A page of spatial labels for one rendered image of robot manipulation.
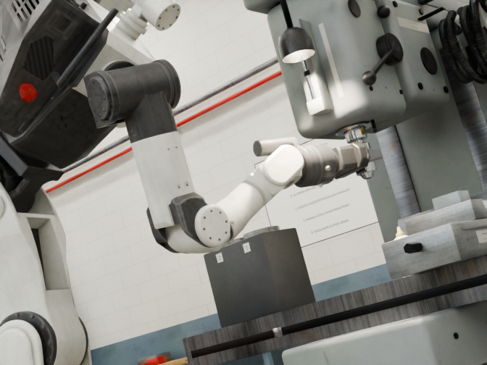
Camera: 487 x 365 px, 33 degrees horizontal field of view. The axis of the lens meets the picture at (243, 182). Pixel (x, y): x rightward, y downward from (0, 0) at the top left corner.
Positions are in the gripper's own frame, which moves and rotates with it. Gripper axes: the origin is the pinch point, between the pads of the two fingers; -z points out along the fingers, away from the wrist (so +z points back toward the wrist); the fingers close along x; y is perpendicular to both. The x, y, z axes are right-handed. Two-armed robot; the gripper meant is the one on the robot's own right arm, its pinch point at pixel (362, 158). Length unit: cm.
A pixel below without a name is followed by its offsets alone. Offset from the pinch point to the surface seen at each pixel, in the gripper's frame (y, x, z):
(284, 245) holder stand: 12.9, 22.9, 10.5
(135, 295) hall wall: -39, 646, -223
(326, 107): -10.7, -5.8, 10.9
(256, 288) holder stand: 21.1, 27.8, 18.0
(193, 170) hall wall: -134, 534, -260
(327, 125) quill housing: -8.1, -1.3, 8.2
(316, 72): -18.6, -5.9, 11.1
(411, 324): 36.7, -21.8, 18.5
